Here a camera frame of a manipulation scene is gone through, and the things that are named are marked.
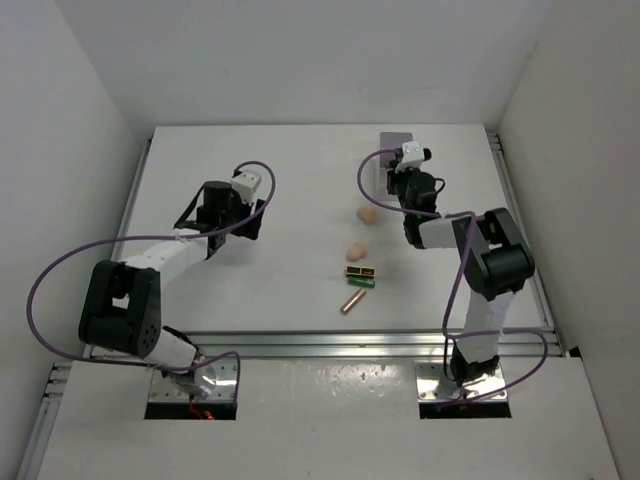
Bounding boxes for black gold lipstick case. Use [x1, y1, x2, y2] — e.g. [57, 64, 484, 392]
[345, 265, 375, 279]

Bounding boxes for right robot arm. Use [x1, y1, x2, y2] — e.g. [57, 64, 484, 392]
[387, 161, 535, 386]

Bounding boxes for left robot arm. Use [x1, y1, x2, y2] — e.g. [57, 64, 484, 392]
[78, 171, 265, 373]

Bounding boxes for upper beige makeup sponge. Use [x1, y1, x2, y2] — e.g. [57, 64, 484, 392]
[356, 206, 379, 225]

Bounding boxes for beige makeup sponge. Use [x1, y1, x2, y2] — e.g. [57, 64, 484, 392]
[356, 206, 379, 225]
[346, 242, 369, 262]

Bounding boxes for lower beige makeup sponge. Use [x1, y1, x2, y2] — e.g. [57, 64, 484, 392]
[346, 242, 369, 262]

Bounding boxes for white divided organizer box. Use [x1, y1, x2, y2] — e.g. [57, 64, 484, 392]
[374, 131, 414, 202]

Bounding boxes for green tube lying flat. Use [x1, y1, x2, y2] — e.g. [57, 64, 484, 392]
[347, 277, 376, 289]

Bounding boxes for rose gold lipstick tube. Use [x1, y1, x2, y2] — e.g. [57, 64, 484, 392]
[340, 288, 367, 315]

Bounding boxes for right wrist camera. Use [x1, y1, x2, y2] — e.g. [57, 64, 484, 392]
[394, 140, 427, 173]

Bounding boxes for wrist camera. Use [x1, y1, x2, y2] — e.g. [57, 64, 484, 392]
[394, 140, 427, 173]
[230, 171, 262, 205]

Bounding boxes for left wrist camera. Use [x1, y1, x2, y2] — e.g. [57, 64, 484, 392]
[230, 171, 262, 205]

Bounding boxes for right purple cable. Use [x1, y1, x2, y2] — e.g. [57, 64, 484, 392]
[356, 147, 551, 409]

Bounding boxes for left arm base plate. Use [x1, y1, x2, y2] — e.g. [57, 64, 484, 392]
[148, 362, 237, 403]

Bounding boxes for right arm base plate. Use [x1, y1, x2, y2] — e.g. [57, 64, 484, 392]
[414, 362, 508, 404]

